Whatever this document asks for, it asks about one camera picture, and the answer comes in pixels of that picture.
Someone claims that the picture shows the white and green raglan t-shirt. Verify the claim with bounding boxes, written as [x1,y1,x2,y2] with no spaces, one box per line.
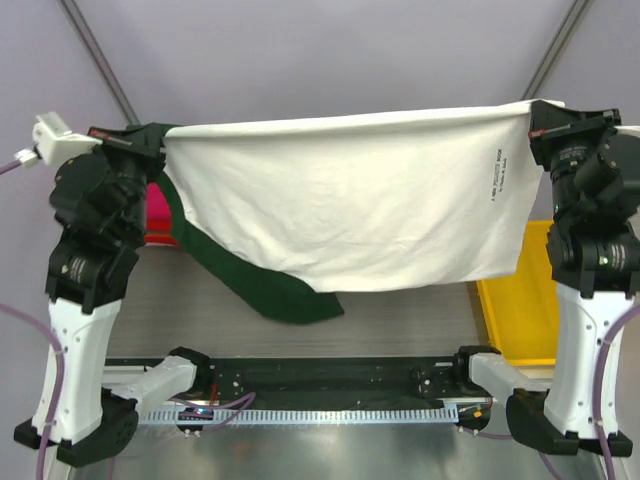
[145,101,542,324]

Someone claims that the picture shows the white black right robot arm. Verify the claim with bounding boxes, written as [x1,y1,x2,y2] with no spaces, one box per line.
[453,100,639,459]

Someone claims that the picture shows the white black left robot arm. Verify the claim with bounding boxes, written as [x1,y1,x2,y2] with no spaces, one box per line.
[14,123,211,468]

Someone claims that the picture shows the folded red t-shirt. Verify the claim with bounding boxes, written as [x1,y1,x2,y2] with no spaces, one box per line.
[144,218,179,247]

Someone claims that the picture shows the yellow plastic bin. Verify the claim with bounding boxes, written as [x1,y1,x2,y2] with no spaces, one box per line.
[476,221,559,367]

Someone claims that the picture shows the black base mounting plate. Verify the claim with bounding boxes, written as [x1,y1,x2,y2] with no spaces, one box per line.
[210,355,489,409]

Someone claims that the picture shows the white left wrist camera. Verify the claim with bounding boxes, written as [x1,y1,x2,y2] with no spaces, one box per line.
[32,112,102,167]

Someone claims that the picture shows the white slotted cable duct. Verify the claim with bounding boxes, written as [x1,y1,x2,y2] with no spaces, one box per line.
[139,404,459,426]

